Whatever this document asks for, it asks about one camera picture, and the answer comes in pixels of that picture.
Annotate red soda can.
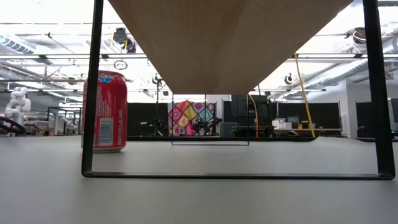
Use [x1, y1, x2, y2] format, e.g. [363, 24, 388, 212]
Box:
[80, 70, 129, 154]

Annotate colourful patchwork panel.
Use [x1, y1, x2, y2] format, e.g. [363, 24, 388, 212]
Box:
[167, 100, 216, 137]

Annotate black robot green lights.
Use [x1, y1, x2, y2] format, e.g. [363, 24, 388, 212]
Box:
[192, 116, 223, 137]

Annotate black tall cabinet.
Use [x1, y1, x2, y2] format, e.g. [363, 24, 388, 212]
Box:
[230, 94, 264, 137]

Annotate black lamp stand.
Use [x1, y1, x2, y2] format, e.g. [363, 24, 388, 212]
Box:
[151, 73, 165, 137]

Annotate black partition panel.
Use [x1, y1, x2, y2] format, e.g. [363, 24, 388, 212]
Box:
[126, 102, 170, 137]
[356, 101, 376, 139]
[277, 101, 340, 136]

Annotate white box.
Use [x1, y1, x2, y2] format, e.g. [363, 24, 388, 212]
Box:
[271, 118, 289, 130]

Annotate grey box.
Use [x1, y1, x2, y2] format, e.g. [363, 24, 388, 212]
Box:
[287, 115, 300, 129]

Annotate black ceiling spotlight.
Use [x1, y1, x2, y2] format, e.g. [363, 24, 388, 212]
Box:
[112, 27, 137, 54]

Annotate black round ceiling fixture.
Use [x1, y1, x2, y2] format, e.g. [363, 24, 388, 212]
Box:
[344, 26, 367, 45]

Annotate large white robot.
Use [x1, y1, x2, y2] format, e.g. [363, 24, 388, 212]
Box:
[4, 86, 32, 127]

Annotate grey monitor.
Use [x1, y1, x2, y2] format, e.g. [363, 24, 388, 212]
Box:
[387, 98, 398, 133]

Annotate yellow hanging cable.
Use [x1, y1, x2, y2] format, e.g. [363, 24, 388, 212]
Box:
[293, 52, 317, 139]
[248, 94, 260, 139]

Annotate wooden shelf black metal frame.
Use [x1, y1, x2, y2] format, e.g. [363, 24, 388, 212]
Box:
[81, 0, 396, 181]

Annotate silver ventilation duct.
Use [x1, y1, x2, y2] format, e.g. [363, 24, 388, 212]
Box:
[303, 37, 398, 90]

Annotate black curved hose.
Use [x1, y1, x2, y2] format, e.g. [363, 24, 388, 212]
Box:
[0, 116, 27, 136]

